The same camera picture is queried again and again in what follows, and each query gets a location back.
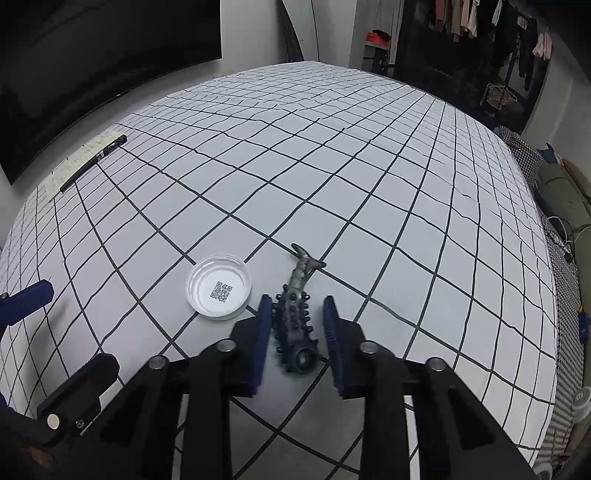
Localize white grid tablecloth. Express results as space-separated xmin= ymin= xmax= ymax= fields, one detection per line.
xmin=0 ymin=60 xmax=557 ymax=480

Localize white round lid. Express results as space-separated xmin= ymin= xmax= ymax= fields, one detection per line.
xmin=185 ymin=255 xmax=253 ymax=321

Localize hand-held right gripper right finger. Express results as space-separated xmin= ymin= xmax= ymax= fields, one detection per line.
xmin=322 ymin=295 xmax=539 ymax=480

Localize dark spiky toy fish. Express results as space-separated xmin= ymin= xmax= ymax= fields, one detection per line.
xmin=272 ymin=243 xmax=328 ymax=374

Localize hanging clothes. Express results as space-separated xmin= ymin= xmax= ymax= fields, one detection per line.
xmin=431 ymin=0 xmax=554 ymax=90

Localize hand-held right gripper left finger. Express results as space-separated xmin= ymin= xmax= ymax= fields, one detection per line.
xmin=99 ymin=294 xmax=273 ymax=480

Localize olive green sofa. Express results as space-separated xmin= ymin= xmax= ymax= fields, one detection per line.
xmin=538 ymin=159 xmax=591 ymax=241

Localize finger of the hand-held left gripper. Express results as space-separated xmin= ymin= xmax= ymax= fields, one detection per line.
xmin=0 ymin=279 xmax=55 ymax=335
xmin=37 ymin=353 xmax=122 ymax=437

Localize houndstooth blanket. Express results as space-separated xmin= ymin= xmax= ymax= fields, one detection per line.
xmin=492 ymin=127 xmax=591 ymax=467

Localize white paper sheet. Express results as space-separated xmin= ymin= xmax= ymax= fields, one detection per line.
xmin=46 ymin=130 xmax=123 ymax=201

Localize wire basket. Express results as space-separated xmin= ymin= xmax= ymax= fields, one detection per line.
xmin=482 ymin=82 xmax=520 ymax=110

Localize black pen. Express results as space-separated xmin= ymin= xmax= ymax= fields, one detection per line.
xmin=60 ymin=135 xmax=127 ymax=193

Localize leaning mirror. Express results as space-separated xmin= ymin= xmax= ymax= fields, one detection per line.
xmin=281 ymin=0 xmax=324 ymax=63

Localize white cable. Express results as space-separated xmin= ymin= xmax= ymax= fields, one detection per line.
xmin=547 ymin=215 xmax=575 ymax=259

